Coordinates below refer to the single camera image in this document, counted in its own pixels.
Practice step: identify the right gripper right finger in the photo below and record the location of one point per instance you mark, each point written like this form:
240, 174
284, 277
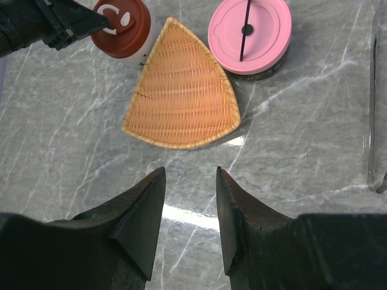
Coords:
264, 249

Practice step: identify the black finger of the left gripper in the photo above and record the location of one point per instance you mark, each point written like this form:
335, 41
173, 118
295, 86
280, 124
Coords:
69, 22

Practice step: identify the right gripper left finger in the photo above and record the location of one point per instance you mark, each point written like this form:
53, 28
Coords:
111, 246

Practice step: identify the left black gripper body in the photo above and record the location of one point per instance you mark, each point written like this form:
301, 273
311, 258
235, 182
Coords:
22, 24

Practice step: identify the brown round lid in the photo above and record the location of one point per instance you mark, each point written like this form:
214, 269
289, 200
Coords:
128, 29

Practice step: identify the metal tongs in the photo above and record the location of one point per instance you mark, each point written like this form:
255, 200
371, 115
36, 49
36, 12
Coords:
371, 171

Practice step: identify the pink round lid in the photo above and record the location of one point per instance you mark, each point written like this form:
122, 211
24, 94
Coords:
248, 37

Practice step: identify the black steel lunch bowl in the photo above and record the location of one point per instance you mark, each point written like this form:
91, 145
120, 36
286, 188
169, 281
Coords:
264, 74

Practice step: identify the orange wicker triangular tray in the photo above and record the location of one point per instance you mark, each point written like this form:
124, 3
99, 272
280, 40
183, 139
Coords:
183, 98

